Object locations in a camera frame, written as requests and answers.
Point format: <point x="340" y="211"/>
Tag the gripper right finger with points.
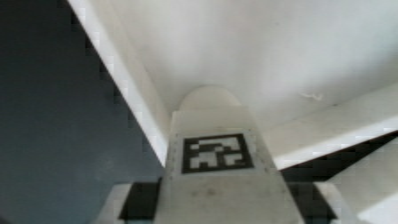
<point x="320" y="203"/>

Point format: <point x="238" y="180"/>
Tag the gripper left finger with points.
<point x="130" y="204"/>

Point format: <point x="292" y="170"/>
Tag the white table leg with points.
<point x="222" y="187"/>

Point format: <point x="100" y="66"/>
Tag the white square table top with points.
<point x="299" y="53"/>

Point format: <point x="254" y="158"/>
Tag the white front fence bar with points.
<point x="364" y="189"/>

